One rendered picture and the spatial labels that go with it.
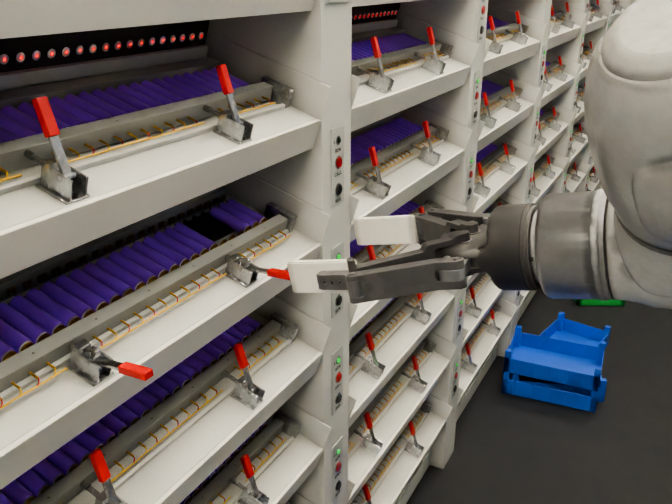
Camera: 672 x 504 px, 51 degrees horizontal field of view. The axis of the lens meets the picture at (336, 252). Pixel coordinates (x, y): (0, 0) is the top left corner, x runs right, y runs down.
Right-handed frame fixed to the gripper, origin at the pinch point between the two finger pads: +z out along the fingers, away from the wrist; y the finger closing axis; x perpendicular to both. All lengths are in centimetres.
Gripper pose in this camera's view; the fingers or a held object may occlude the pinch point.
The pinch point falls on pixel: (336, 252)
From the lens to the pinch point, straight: 69.8
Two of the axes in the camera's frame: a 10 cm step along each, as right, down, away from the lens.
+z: -8.7, 0.2, 5.0
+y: 4.7, -3.3, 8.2
